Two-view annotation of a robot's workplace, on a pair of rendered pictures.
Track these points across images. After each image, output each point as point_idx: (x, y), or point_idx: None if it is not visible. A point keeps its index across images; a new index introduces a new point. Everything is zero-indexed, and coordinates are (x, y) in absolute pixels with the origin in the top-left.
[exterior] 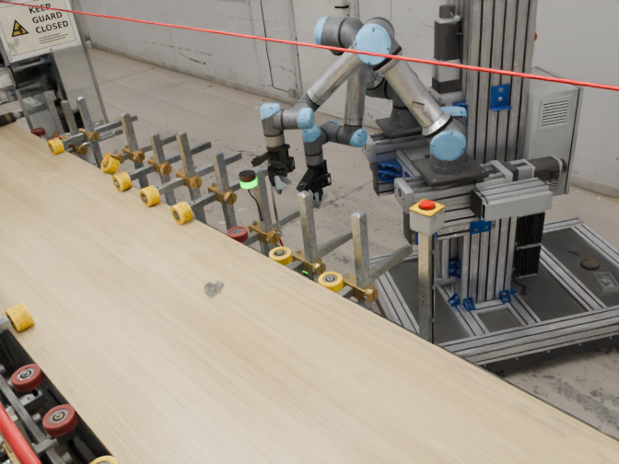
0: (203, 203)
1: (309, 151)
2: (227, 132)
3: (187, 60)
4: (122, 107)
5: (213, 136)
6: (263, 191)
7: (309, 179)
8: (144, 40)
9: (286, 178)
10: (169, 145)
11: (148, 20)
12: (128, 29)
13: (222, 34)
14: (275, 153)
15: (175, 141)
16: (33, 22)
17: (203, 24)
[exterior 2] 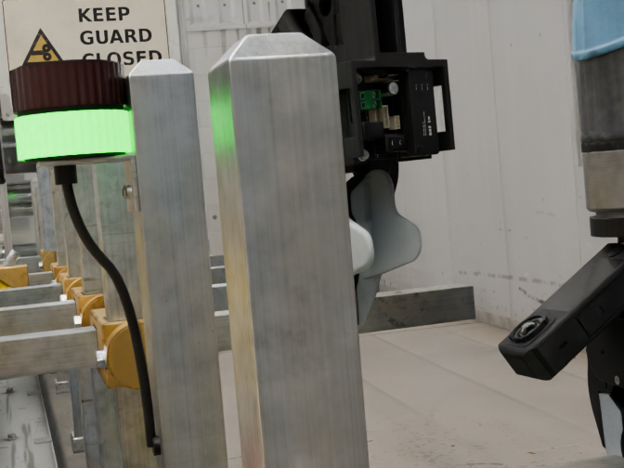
0: (4, 362)
1: (600, 117)
2: (568, 440)
3: (534, 305)
4: (363, 373)
5: (528, 445)
6: (179, 226)
7: (590, 292)
8: (461, 268)
9: (398, 214)
10: (412, 448)
11: (474, 227)
12: (437, 251)
13: (611, 240)
14: (325, 16)
15: (433, 442)
16: (81, 42)
17: (573, 222)
